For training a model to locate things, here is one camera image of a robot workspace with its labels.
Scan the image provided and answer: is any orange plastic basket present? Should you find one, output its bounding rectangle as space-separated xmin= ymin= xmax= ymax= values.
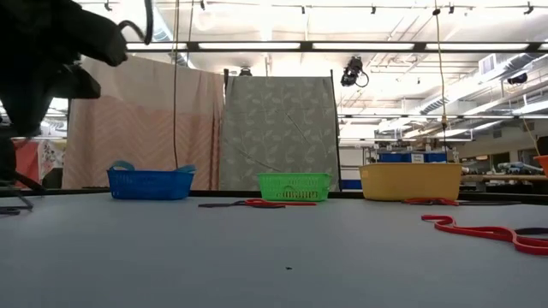
xmin=533 ymin=154 xmax=548 ymax=178

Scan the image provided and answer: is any grey leaf-print cloth screen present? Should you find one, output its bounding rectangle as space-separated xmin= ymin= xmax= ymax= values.
xmin=219 ymin=75 xmax=341 ymax=193

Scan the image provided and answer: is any green plastic basket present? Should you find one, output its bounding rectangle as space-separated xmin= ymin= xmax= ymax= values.
xmin=257 ymin=172 xmax=333 ymax=203

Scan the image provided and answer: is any black overhead rig bar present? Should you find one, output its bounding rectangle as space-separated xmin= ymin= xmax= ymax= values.
xmin=126 ymin=40 xmax=548 ymax=54

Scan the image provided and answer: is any blue plastic basket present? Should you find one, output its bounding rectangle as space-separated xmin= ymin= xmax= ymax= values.
xmin=106 ymin=166 xmax=196 ymax=201

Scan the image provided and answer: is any pink chevron cloth screen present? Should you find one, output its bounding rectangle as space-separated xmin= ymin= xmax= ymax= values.
xmin=62 ymin=54 xmax=226 ymax=192

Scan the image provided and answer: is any yellow plastic basket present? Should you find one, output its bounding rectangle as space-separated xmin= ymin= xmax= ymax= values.
xmin=358 ymin=162 xmax=463 ymax=202

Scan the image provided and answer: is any floral cloth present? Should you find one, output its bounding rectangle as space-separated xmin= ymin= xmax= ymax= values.
xmin=37 ymin=139 xmax=68 ymax=173

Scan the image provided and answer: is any black chair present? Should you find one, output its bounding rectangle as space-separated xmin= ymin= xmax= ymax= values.
xmin=41 ymin=168 xmax=64 ymax=190

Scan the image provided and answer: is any wooden side table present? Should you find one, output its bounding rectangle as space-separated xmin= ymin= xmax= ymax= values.
xmin=461 ymin=174 xmax=548 ymax=183

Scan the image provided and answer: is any black curved bar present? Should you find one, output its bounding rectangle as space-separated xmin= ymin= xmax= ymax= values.
xmin=8 ymin=169 xmax=47 ymax=194

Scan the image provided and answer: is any pale blue device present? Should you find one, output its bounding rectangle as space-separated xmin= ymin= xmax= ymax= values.
xmin=497 ymin=161 xmax=545 ymax=175

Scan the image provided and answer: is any red cloth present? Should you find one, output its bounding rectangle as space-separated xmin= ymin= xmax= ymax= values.
xmin=15 ymin=139 xmax=41 ymax=185

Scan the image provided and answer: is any black cloth stand frame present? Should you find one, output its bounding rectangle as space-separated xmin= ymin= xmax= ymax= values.
xmin=222 ymin=68 xmax=343 ymax=193

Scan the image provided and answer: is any black hanging cable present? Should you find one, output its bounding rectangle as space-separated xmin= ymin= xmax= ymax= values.
xmin=171 ymin=0 xmax=181 ymax=170

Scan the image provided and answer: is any black ceiling-hung camera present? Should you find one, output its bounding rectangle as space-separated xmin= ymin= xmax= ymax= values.
xmin=340 ymin=55 xmax=370 ymax=89

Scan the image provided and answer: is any yellow hanging cable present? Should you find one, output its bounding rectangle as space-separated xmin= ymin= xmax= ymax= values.
xmin=432 ymin=0 xmax=449 ymax=132

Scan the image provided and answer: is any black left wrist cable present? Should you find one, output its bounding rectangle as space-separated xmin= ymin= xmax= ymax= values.
xmin=118 ymin=0 xmax=154 ymax=46

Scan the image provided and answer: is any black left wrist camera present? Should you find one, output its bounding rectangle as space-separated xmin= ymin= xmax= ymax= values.
xmin=79 ymin=8 xmax=129 ymax=68

